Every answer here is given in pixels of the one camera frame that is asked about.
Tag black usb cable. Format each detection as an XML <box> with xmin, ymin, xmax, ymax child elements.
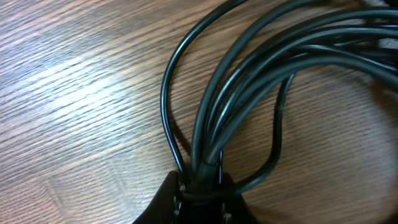
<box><xmin>189</xmin><ymin>6</ymin><xmax>398</xmax><ymax>194</ymax></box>
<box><xmin>160</xmin><ymin>0</ymin><xmax>398</xmax><ymax>195</ymax></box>

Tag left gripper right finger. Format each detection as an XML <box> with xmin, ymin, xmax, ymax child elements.
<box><xmin>220</xmin><ymin>172</ymin><xmax>259</xmax><ymax>224</ymax></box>

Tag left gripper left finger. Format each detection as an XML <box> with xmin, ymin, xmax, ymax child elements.
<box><xmin>133</xmin><ymin>171</ymin><xmax>179</xmax><ymax>224</ymax></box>

